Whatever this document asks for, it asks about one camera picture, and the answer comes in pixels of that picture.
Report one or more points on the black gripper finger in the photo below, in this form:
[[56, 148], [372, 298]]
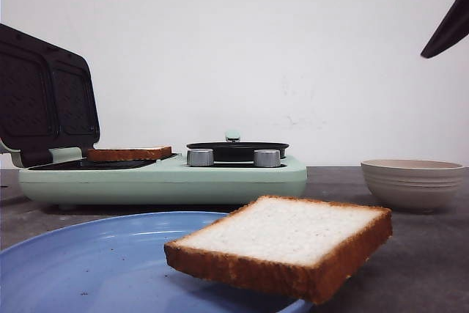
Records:
[[452, 29]]

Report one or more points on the breakfast maker lid with plate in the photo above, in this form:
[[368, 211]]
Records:
[[47, 100]]

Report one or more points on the white bread slice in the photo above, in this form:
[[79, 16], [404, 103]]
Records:
[[130, 154], [301, 248]]

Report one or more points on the mint green breakfast maker base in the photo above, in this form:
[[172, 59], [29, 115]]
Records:
[[170, 181]]

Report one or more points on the beige ribbed bowl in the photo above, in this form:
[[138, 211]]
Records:
[[417, 185]]

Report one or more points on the right silver control knob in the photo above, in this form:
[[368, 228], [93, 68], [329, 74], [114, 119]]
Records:
[[267, 158]]

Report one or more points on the silver control knob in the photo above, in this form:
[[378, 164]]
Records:
[[200, 157], [267, 158]]

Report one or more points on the left silver control knob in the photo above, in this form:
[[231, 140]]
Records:
[[200, 157]]

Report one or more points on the black round frying pan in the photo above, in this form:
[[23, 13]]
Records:
[[235, 150]]

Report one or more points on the blue round plate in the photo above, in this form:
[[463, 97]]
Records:
[[118, 265]]

